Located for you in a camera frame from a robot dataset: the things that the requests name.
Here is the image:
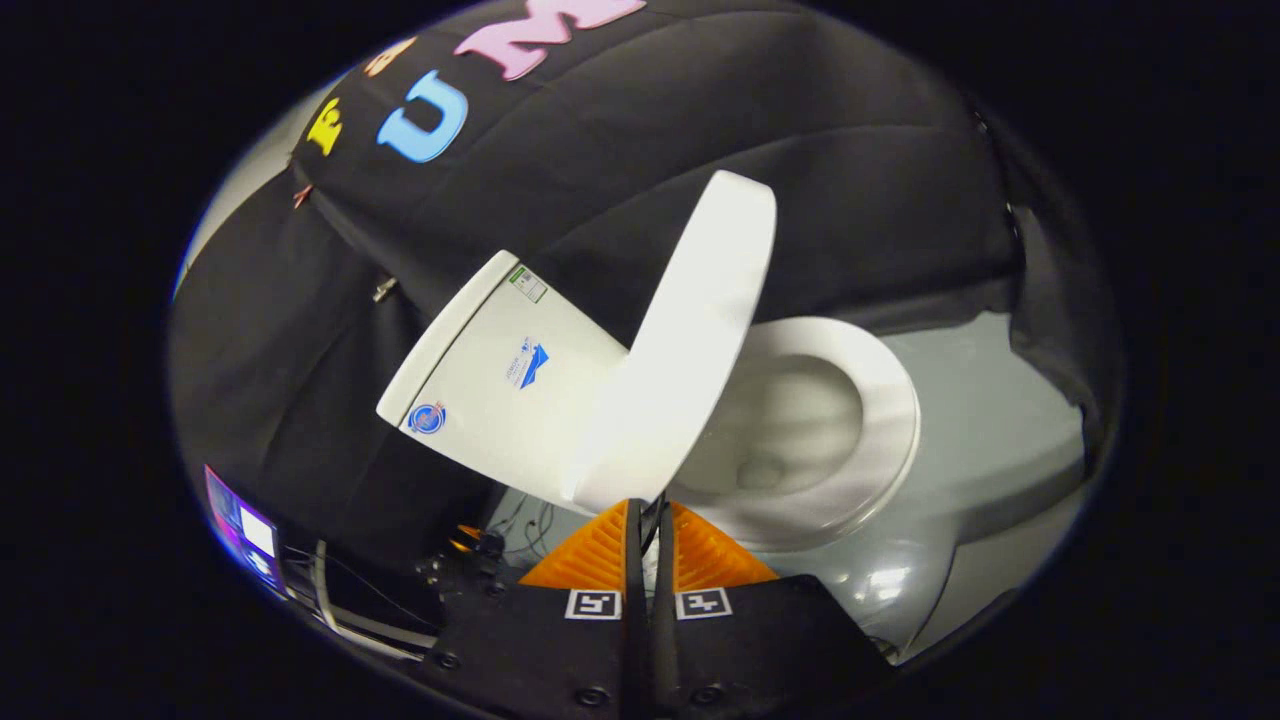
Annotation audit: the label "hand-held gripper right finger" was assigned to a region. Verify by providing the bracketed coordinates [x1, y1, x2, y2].
[645, 498, 896, 720]

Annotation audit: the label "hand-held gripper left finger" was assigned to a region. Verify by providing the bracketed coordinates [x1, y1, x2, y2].
[420, 498, 646, 720]

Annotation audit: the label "white toilet lid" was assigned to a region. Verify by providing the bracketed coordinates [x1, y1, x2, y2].
[562, 170, 778, 514]

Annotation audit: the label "white toilet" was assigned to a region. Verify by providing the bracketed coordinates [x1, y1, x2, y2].
[376, 250, 966, 661]

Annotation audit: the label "white toilet seat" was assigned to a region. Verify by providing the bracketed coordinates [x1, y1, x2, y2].
[665, 317, 921, 553]

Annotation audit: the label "black orange device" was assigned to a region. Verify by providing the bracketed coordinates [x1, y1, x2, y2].
[415, 522, 511, 596]

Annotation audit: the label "lit monitor screen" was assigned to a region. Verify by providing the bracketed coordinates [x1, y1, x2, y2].
[203, 465, 286, 591]

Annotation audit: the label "black backdrop cloth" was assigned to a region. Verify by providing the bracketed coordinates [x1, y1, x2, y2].
[168, 0, 1121, 601]

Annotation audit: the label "thin floor cables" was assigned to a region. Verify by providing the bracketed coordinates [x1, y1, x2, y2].
[490, 495, 561, 561]

